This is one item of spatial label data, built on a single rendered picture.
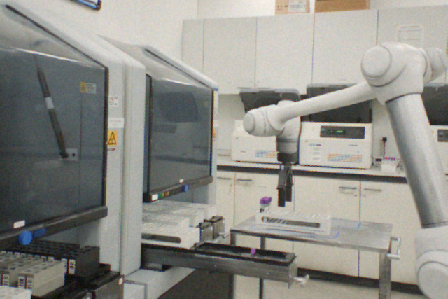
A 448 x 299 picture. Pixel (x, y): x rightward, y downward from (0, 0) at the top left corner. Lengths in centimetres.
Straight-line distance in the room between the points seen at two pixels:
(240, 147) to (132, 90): 252
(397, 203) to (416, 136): 242
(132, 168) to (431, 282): 94
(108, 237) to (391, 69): 97
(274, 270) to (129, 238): 48
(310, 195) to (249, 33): 154
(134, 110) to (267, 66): 279
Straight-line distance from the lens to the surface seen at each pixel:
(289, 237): 188
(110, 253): 155
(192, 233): 168
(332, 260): 398
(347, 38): 419
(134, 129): 159
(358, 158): 385
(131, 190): 161
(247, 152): 400
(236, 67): 436
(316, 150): 387
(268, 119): 177
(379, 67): 144
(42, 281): 130
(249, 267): 159
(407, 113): 147
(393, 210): 387
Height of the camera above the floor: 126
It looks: 1 degrees down
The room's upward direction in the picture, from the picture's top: 2 degrees clockwise
